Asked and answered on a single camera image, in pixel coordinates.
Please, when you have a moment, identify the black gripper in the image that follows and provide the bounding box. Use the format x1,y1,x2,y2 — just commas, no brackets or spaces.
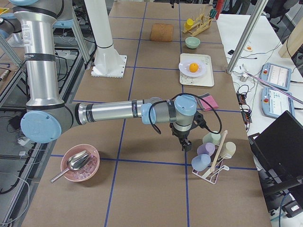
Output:
170,0,176,6
170,125,192,151

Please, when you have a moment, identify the white ridged plate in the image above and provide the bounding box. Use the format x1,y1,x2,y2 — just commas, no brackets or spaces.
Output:
178,59,207,78

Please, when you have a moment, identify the orange fruit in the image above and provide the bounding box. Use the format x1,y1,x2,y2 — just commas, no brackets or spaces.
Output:
189,63,199,73

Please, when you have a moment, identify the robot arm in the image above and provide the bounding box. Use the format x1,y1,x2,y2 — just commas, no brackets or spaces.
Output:
13,0,197,152

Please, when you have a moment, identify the brown wooden tray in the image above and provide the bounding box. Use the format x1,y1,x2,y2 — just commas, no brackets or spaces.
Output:
150,23,174,42

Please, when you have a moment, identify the cream bear tray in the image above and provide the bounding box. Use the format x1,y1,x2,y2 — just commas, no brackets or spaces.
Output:
179,53,214,87

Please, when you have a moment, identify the lilac cup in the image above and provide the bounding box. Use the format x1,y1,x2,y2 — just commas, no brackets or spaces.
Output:
196,142,215,156

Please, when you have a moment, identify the light blue cup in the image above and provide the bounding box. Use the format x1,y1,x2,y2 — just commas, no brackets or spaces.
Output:
191,154,211,172

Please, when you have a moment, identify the light green cup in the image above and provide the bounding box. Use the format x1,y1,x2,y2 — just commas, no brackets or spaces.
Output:
202,132,221,146

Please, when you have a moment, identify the yellow cup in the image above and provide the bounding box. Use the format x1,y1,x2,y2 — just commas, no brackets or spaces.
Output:
184,18,194,30

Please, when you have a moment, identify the wooden cup rack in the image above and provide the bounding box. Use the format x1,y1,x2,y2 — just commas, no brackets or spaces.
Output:
182,7,213,37

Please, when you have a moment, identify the dark green cup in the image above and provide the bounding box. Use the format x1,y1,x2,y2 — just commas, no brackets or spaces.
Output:
208,9,217,19

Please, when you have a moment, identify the beige cup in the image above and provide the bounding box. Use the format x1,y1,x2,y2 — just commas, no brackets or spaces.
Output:
220,141,236,159

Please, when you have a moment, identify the green bowl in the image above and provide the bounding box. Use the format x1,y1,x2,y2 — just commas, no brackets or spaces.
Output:
185,37,201,49

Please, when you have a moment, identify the red cylinder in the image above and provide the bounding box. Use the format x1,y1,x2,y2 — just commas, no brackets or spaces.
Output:
216,0,224,15

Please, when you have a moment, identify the pink folded cloth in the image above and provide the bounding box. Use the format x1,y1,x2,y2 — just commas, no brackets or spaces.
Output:
196,93,219,111

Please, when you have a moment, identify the small metal cylinder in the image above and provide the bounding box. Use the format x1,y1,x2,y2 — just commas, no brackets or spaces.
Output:
240,73,249,82

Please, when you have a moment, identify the fried egg toy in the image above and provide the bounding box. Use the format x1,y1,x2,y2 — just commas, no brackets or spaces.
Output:
244,45,253,52

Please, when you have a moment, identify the black laptop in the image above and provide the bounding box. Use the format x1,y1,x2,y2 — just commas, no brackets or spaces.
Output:
249,111,303,183

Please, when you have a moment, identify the near teach pendant tablet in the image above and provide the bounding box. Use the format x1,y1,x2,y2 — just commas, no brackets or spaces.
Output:
261,87,295,118

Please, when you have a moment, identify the teach pendant tablet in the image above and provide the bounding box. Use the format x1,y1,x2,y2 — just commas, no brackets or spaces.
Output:
261,87,295,118
260,63,292,91

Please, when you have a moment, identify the pink bowl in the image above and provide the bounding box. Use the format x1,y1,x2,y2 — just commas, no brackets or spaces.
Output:
61,144,100,182

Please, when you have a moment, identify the metal scoop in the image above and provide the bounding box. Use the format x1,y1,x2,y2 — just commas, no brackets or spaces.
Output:
50,150,91,183

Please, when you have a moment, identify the far teach pendant tablet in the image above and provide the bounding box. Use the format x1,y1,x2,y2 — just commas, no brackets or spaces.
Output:
260,63,292,91

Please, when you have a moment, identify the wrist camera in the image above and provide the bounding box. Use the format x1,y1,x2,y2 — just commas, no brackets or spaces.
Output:
191,111,206,129

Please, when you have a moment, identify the white wire cup rack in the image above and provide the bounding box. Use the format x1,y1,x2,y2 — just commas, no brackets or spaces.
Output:
192,130,232,184

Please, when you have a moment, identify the aluminium frame post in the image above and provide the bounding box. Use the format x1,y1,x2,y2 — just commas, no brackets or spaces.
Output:
226,0,268,74

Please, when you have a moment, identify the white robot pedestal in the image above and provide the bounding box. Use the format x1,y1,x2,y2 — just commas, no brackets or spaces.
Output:
84,0,127,78

